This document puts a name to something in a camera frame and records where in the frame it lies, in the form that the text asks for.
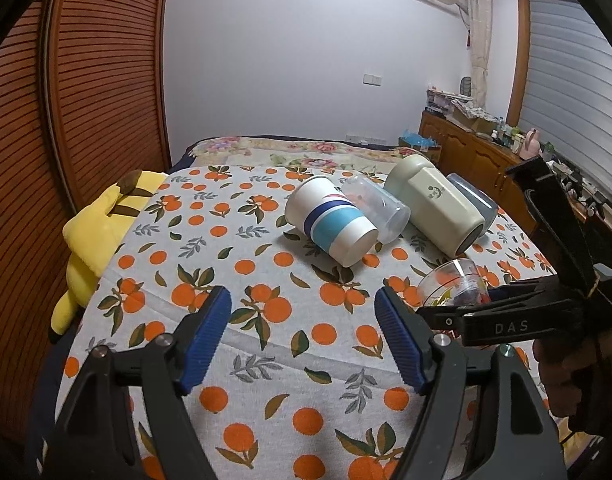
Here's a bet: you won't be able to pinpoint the louvered wooden wardrobe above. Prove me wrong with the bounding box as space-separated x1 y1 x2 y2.
0 0 171 441

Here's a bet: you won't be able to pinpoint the yellow plush toy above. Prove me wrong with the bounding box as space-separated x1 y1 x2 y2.
49 170 167 342

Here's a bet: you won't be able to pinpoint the cream curtain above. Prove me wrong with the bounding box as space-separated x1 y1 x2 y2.
466 0 492 108

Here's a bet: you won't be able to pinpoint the white wall switch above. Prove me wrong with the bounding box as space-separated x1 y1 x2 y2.
362 74 382 87

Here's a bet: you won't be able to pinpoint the pale green panda mug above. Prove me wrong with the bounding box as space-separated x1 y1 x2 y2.
383 155 484 258

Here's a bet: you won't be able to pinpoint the clear plastic cup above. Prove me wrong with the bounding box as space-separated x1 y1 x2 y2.
341 174 410 245

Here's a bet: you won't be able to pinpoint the clear glass red print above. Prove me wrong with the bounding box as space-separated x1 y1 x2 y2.
418 258 490 307

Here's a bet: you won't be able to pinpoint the floral bed quilt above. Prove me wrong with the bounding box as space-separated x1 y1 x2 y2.
172 136 425 174

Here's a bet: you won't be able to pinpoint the cardboard box with clutter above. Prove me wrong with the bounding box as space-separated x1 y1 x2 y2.
425 87 498 134

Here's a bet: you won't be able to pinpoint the white cup blue stripes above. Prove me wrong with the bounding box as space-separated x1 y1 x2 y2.
284 176 379 268

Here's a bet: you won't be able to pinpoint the blue-grey translucent cup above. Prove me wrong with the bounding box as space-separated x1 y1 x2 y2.
447 172 498 236

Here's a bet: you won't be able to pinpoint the pink kettle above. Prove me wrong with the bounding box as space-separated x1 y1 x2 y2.
519 128 541 160

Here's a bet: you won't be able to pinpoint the orange-print bed cloth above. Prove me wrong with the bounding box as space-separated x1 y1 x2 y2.
55 164 560 480

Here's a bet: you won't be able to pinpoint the wooden sideboard cabinet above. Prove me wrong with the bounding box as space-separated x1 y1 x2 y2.
419 110 536 235

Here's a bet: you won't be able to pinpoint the grey window blind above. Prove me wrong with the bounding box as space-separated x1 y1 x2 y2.
519 0 612 196

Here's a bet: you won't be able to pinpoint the right hand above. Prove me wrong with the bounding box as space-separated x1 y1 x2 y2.
533 328 612 422

